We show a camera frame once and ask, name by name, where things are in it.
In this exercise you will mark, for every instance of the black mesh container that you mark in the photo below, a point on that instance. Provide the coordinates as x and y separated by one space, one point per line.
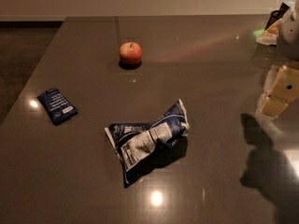
277 14

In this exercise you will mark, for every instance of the crumpled blue chip bag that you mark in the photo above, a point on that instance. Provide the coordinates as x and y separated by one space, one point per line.
136 143

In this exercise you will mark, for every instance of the crumpled white snack wrapper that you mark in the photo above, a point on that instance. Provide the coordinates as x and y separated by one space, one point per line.
269 36

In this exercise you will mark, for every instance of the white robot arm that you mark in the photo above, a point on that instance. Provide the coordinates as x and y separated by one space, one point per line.
288 35

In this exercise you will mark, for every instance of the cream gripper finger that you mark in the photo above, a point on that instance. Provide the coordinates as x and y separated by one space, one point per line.
273 104
271 80

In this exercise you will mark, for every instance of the blue rxbar blueberry bar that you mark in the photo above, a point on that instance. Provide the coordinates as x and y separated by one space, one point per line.
57 106

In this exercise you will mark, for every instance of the red yellow apple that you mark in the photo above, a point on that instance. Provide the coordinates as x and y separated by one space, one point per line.
130 53

